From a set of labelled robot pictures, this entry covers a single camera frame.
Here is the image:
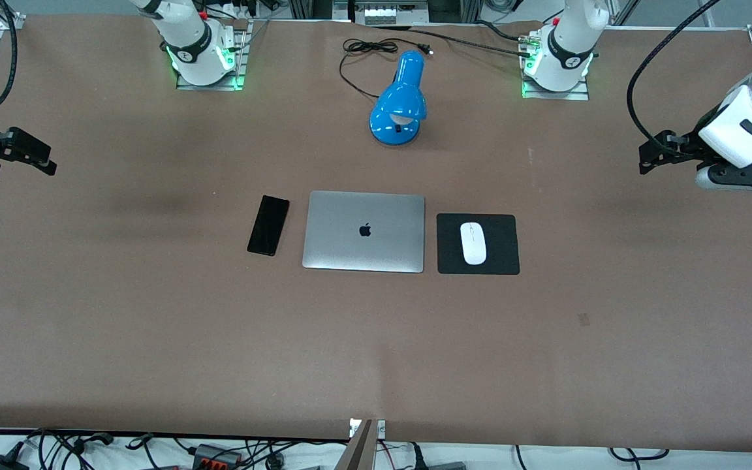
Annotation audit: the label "white computer mouse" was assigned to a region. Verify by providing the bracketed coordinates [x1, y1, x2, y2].
[460, 222, 488, 266]

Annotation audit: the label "black smartphone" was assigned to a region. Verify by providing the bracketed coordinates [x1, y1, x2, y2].
[247, 195, 290, 257]

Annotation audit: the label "black mouse pad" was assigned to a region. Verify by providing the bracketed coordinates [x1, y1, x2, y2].
[437, 213, 520, 275]

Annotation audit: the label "blue desk lamp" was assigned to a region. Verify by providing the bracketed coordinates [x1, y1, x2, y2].
[369, 50, 428, 147]

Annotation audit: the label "white power strip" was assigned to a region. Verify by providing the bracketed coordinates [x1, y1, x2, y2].
[363, 5, 414, 25]

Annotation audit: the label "silver closed laptop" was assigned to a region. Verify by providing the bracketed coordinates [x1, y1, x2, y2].
[302, 191, 426, 274]

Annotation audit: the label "black box orange connectors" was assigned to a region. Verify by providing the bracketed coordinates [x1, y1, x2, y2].
[193, 443, 243, 468]

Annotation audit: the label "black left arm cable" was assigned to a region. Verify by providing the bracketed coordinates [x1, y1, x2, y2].
[626, 0, 723, 148]

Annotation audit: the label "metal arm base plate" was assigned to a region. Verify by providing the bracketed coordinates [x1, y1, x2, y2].
[176, 20, 247, 91]
[521, 29, 591, 101]

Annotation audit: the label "long black cable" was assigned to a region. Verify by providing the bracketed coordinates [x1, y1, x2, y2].
[376, 25, 535, 58]

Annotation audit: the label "black lamp power cord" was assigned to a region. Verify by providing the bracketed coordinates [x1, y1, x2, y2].
[339, 38, 434, 100]

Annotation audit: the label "black looped floor cable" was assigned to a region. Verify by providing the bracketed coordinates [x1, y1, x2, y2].
[608, 446, 670, 462]

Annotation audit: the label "metal camera mount pole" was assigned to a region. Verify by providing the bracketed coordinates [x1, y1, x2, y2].
[349, 418, 386, 470]

